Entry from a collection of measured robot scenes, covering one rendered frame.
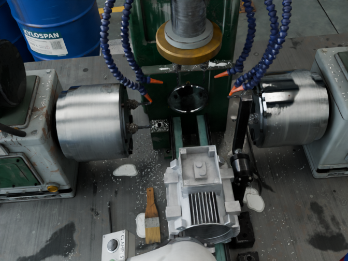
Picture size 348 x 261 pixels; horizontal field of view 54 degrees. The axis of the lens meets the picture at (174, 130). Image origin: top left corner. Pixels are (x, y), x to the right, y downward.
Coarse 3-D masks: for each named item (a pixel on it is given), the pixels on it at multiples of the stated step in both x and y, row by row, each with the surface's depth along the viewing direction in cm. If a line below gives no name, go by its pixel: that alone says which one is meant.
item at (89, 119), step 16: (64, 96) 106; (80, 96) 104; (96, 96) 104; (112, 96) 104; (64, 112) 103; (80, 112) 102; (96, 112) 102; (112, 112) 102; (128, 112) 117; (64, 128) 103; (80, 128) 101; (96, 128) 102; (112, 128) 102; (128, 128) 107; (64, 144) 104; (80, 144) 103; (96, 144) 103; (112, 144) 104; (128, 144) 110; (80, 160) 109; (96, 160) 111
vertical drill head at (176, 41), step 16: (176, 0) 81; (192, 0) 80; (176, 16) 85; (192, 16) 84; (160, 32) 94; (176, 32) 89; (192, 32) 87; (208, 32) 90; (160, 48) 91; (176, 48) 90; (192, 48) 89; (208, 48) 89; (176, 64) 93; (192, 64) 90; (208, 64) 95
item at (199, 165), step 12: (180, 156) 92; (192, 156) 95; (204, 156) 95; (216, 156) 91; (180, 168) 93; (192, 168) 93; (204, 168) 91; (216, 168) 92; (180, 180) 93; (192, 180) 91; (204, 180) 91; (192, 192) 89; (204, 192) 89; (216, 192) 90
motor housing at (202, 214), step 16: (176, 192) 94; (208, 192) 90; (224, 192) 94; (192, 208) 89; (208, 208) 88; (224, 208) 90; (192, 224) 86; (208, 224) 101; (208, 240) 98; (224, 240) 96
